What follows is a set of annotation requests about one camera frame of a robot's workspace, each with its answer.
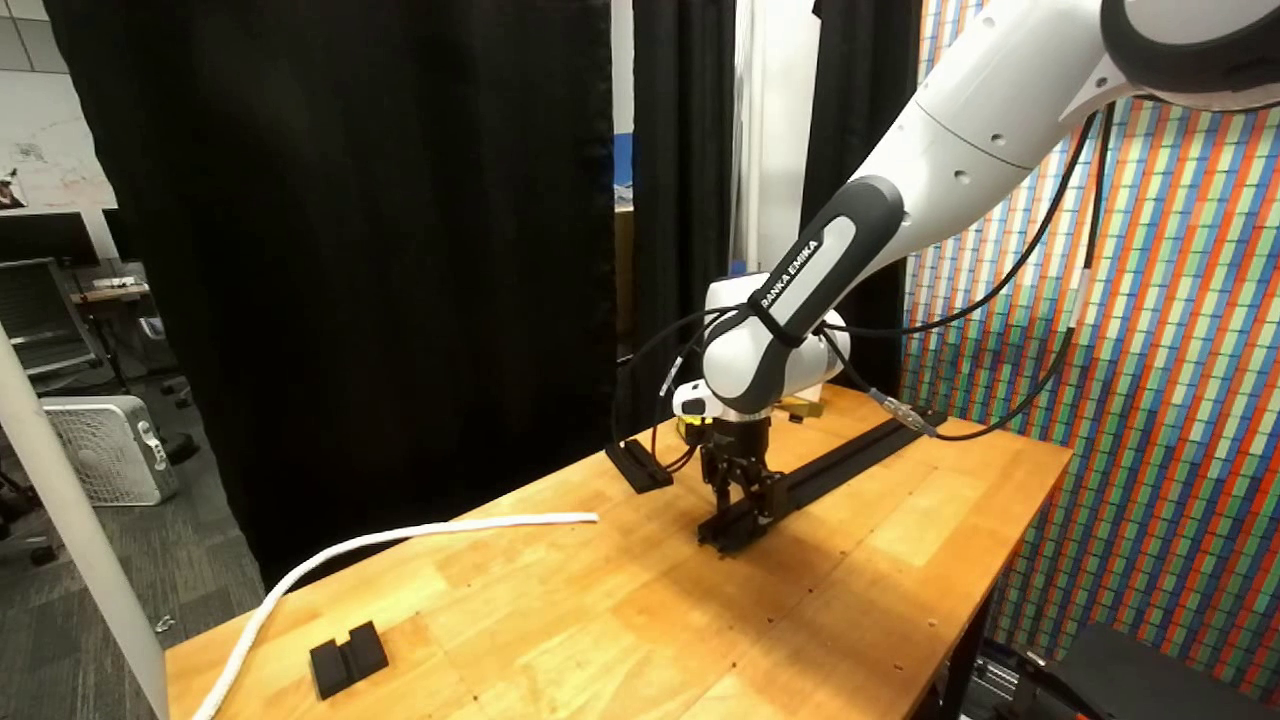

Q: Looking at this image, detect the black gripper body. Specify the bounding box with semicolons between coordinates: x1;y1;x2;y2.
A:
695;412;780;473

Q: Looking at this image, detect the small black notched block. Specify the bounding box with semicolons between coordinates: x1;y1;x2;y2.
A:
303;618;391;704

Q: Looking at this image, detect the wide black curtain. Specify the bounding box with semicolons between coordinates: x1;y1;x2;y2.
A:
38;0;620;590

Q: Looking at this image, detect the black box with white label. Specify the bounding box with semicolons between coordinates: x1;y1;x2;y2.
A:
954;643;1060;720

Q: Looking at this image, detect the white box appliance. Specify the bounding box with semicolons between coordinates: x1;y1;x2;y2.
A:
36;390;182;510

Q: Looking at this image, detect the narrow black curtain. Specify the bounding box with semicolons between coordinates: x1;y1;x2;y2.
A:
626;0;739;431

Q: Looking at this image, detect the multicolour patterned backdrop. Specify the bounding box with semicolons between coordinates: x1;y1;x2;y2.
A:
905;0;1280;713

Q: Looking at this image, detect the black padded stool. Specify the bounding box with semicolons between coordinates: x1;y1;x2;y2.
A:
1050;618;1280;720

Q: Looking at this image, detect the slanted white pole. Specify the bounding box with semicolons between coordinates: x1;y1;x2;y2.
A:
0;332;170;720

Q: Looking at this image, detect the black curtain beside patterned backdrop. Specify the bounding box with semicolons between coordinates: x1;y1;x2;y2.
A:
789;0;929;396

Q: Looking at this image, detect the long black grooved track piece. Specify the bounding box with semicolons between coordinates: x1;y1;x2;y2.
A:
692;473;804;559

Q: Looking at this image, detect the white frame post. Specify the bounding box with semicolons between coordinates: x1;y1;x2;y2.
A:
733;0;824;293

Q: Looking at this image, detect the short black grooved track piece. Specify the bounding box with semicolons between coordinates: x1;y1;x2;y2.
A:
600;435;674;499

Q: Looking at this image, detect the white flexible hose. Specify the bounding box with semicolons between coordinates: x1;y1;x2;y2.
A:
186;507;605;720

